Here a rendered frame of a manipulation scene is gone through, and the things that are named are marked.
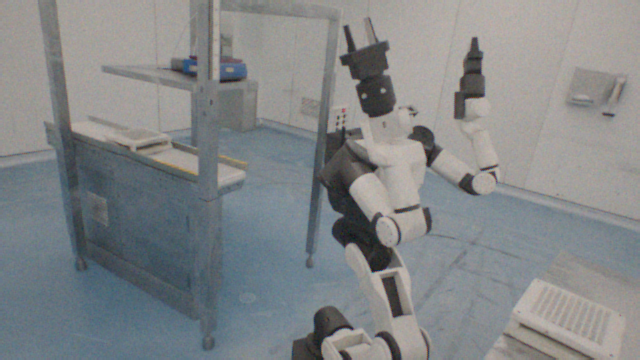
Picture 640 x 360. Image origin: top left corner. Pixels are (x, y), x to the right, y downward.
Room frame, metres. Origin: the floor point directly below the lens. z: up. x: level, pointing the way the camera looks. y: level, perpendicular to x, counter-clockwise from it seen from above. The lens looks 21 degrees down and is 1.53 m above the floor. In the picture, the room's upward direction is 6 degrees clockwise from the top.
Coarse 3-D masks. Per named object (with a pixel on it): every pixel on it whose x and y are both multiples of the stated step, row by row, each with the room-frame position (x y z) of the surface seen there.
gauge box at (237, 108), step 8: (256, 88) 1.88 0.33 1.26; (224, 96) 1.85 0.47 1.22; (232, 96) 1.83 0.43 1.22; (240, 96) 1.81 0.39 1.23; (248, 96) 1.83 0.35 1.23; (256, 96) 1.88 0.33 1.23; (224, 104) 1.85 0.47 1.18; (232, 104) 1.83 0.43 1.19; (240, 104) 1.81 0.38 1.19; (248, 104) 1.83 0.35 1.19; (256, 104) 1.88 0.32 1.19; (224, 112) 1.85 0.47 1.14; (232, 112) 1.83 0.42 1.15; (240, 112) 1.81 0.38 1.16; (248, 112) 1.84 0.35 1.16; (256, 112) 1.88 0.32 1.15; (224, 120) 1.85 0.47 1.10; (232, 120) 1.83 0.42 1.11; (240, 120) 1.81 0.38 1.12; (248, 120) 1.84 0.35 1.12; (256, 120) 1.89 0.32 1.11; (232, 128) 1.83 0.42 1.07; (240, 128) 1.80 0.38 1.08; (248, 128) 1.84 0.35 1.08
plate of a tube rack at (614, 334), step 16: (528, 288) 1.01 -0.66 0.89; (560, 288) 1.03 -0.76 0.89; (528, 304) 0.93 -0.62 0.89; (528, 320) 0.86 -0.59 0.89; (544, 320) 0.86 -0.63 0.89; (576, 320) 0.88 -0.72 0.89; (592, 320) 0.88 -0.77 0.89; (608, 320) 0.89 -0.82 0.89; (624, 320) 0.90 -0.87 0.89; (560, 336) 0.81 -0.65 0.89; (576, 336) 0.81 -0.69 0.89; (608, 336) 0.82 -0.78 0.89; (592, 352) 0.76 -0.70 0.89; (608, 352) 0.76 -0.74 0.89
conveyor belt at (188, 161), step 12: (84, 132) 2.23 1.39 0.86; (96, 132) 2.26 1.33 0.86; (108, 132) 2.28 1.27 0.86; (156, 156) 1.94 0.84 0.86; (168, 156) 1.96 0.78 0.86; (180, 156) 1.98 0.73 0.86; (192, 156) 2.00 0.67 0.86; (192, 168) 1.82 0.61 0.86; (228, 168) 1.87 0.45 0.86; (192, 180) 1.68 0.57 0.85; (228, 180) 1.75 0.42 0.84; (240, 180) 1.83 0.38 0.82
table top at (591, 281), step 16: (560, 256) 1.37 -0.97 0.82; (576, 256) 1.38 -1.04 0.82; (560, 272) 1.25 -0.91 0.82; (576, 272) 1.26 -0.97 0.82; (592, 272) 1.27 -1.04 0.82; (608, 272) 1.28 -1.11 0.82; (576, 288) 1.15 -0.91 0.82; (592, 288) 1.16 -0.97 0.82; (608, 288) 1.17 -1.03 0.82; (624, 288) 1.18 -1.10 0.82; (608, 304) 1.08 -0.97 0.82; (624, 304) 1.08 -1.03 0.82; (624, 336) 0.92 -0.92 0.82; (496, 352) 0.81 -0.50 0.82; (512, 352) 0.81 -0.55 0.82; (528, 352) 0.82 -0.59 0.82; (624, 352) 0.86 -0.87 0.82
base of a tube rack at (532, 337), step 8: (512, 328) 0.88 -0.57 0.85; (520, 328) 0.88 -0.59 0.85; (528, 328) 0.88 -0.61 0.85; (512, 336) 0.87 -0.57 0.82; (520, 336) 0.86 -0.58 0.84; (528, 336) 0.85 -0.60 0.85; (536, 336) 0.85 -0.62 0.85; (544, 336) 0.86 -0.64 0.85; (528, 344) 0.85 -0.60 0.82; (536, 344) 0.84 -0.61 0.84; (544, 344) 0.83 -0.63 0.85; (552, 344) 0.83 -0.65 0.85; (560, 344) 0.83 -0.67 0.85; (544, 352) 0.82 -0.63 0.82; (552, 352) 0.81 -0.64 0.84; (560, 352) 0.80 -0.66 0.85; (568, 352) 0.80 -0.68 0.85; (576, 352) 0.81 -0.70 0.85
